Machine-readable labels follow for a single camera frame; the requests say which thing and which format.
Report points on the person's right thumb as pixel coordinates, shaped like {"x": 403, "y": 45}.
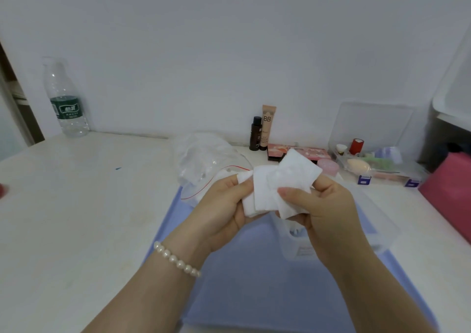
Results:
{"x": 294, "y": 195}

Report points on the lavender packet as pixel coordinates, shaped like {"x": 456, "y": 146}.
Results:
{"x": 390, "y": 154}

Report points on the clear bottle with green label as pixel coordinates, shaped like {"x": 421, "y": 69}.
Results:
{"x": 66, "y": 104}

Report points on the person's left thumb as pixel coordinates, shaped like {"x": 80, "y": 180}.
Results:
{"x": 230, "y": 187}

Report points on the pink makeup palette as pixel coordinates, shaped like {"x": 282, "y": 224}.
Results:
{"x": 316, "y": 153}

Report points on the white square cotton pad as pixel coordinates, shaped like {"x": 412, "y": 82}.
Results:
{"x": 296, "y": 169}
{"x": 247, "y": 202}
{"x": 263, "y": 189}

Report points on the person's left forearm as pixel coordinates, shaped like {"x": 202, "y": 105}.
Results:
{"x": 147, "y": 292}

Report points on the beige makeup sponge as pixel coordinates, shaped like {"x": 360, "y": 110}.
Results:
{"x": 357, "y": 165}

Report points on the wooden door frame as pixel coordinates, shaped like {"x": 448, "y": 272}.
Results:
{"x": 16, "y": 104}

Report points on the pink bag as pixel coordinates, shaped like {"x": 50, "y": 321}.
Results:
{"x": 450, "y": 193}

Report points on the clear zip bag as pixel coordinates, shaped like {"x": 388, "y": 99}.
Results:
{"x": 206, "y": 156}

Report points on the pink round jar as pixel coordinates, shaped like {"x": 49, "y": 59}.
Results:
{"x": 328, "y": 167}

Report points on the clear plastic storage box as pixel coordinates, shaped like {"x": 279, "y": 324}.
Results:
{"x": 371, "y": 218}

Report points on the small dark brown bottle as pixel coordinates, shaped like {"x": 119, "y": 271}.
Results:
{"x": 255, "y": 136}

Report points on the clear organizer box with lid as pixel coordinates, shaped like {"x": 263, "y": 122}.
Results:
{"x": 371, "y": 126}

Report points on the small red object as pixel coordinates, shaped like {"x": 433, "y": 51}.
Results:
{"x": 2, "y": 191}

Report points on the small red capped bottle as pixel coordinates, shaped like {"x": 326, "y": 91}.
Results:
{"x": 356, "y": 147}

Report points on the person's right forearm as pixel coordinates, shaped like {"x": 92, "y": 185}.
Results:
{"x": 379, "y": 296}

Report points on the person's left hand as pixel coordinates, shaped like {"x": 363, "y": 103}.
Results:
{"x": 215, "y": 215}

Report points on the pale green packet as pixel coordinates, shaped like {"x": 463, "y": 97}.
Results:
{"x": 381, "y": 162}

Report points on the person's right hand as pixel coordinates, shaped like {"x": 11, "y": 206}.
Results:
{"x": 331, "y": 218}

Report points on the beige cream tube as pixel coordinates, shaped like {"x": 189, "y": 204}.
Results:
{"x": 267, "y": 126}

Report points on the white storage container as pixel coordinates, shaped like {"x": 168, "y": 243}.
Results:
{"x": 454, "y": 97}

